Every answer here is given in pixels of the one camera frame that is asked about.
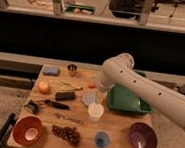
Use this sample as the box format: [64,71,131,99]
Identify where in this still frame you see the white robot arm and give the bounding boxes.
[97,53,185,131]

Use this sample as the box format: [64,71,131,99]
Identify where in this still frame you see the small metal cup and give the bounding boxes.
[67,64,78,76]

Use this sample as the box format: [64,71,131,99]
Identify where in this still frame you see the white plastic cup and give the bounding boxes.
[88,103,104,121]

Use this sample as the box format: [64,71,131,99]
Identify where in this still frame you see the blue plastic cup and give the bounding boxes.
[94,131,111,148]

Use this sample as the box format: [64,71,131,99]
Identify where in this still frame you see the green plastic tray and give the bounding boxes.
[107,83,152,115]

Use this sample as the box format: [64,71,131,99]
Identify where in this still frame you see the black rectangular case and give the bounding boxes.
[55,91,76,101]

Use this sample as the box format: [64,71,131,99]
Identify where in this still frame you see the blue sponge block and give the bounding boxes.
[42,66,59,76]

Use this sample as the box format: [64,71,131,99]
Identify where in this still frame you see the orange round fruit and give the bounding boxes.
[38,81,49,94]

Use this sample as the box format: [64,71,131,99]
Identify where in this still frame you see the bunch of dark grapes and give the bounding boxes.
[51,124,81,147]

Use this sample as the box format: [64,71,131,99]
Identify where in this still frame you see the black binder clip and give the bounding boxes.
[24,101,39,114]

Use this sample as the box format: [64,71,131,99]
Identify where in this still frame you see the purple bowl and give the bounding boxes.
[128,122,158,148]

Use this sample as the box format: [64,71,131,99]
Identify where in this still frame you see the orange red bowl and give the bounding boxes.
[13,116,43,147]

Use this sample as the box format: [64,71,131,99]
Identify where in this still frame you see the wooden handled utensil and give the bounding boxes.
[59,81,82,91]

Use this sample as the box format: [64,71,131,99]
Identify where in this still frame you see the black handled tool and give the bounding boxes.
[44,99,70,110]

